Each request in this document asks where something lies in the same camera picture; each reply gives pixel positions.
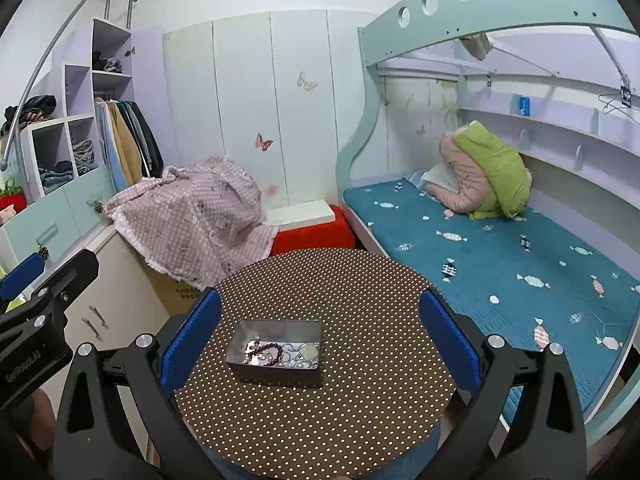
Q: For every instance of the beige hanging cloth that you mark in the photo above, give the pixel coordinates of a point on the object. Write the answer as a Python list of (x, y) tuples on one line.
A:
[(477, 45)]

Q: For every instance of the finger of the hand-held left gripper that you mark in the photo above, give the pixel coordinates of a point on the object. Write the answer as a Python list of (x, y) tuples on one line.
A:
[(22, 271), (65, 272)]

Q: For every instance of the row of hanging clothes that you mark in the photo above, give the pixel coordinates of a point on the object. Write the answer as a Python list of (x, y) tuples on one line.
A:
[(130, 140)]

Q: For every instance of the beige butterfly sticker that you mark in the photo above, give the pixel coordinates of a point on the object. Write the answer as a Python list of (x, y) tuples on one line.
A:
[(306, 81)]

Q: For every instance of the folded blue jeans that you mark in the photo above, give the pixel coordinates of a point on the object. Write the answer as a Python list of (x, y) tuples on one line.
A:
[(55, 170)]

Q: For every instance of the red flower pot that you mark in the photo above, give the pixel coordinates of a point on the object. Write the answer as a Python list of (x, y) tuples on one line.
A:
[(12, 201)]

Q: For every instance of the white flat box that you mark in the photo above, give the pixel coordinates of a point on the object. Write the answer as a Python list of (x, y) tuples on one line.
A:
[(300, 212)]

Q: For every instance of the folded grey clothes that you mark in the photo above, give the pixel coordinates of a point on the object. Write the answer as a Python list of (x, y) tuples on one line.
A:
[(84, 152)]

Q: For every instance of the pink checked cloth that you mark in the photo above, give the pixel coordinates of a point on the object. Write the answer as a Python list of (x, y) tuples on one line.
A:
[(200, 210)]

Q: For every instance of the pine cone ornament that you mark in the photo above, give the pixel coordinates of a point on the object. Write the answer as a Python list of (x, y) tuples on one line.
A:
[(44, 252), (98, 206)]

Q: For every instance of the pink padded jacket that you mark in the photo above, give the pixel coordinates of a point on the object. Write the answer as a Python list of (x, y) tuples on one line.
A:
[(460, 175)]

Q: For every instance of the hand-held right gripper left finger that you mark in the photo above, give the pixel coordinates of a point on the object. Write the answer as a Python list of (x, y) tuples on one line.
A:
[(192, 340)]

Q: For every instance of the faded pink butterfly sticker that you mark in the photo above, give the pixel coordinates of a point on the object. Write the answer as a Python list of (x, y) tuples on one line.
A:
[(271, 189)]

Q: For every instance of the red stool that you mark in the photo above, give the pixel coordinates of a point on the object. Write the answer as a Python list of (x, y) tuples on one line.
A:
[(310, 237)]

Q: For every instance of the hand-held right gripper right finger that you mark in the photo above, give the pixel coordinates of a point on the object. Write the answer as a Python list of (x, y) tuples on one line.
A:
[(447, 340)]

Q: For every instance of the folded dark and pink clothes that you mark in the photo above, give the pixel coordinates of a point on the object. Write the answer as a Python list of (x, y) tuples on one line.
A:
[(107, 64)]

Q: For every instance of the curved grey metal rail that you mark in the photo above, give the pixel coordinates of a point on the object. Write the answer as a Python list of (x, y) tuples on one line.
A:
[(50, 55)]

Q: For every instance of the silver metal tin box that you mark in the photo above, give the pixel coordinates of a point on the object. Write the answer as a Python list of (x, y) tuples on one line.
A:
[(272, 377)]

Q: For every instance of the beige low cabinet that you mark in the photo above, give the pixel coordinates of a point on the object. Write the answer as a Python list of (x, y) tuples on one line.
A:
[(120, 280)]

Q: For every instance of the silver keyring charm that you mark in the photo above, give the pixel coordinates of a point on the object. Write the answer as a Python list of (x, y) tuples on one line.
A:
[(248, 347)]

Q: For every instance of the person's left hand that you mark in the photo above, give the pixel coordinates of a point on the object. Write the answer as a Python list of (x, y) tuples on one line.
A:
[(44, 420)]

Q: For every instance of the teal bunk bed frame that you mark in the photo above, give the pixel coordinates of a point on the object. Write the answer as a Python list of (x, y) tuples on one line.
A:
[(370, 85)]

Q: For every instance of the dark clothes pile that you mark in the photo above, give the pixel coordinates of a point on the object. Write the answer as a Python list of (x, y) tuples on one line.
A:
[(30, 107)]

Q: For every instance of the purple and teal shelf cabinet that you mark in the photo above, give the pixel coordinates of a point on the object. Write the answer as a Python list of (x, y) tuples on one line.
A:
[(75, 95)]

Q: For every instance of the small blue box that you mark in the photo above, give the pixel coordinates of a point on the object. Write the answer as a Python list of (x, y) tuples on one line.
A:
[(523, 105)]

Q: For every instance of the brown polka dot round table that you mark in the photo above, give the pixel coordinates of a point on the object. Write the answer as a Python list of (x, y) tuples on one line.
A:
[(350, 285)]

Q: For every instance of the pale green jade pendant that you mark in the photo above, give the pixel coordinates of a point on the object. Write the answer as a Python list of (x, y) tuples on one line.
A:
[(310, 350)]

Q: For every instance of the cardboard box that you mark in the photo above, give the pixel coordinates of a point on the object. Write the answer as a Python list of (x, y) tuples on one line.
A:
[(175, 285)]

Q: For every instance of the white wardrobe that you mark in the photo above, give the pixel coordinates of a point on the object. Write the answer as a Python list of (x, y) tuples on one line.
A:
[(240, 85)]

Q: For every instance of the green pillow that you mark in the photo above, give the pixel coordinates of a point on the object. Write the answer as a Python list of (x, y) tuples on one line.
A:
[(495, 170)]

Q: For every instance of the blue candy print mattress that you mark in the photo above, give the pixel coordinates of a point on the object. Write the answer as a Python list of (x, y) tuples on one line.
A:
[(475, 260)]

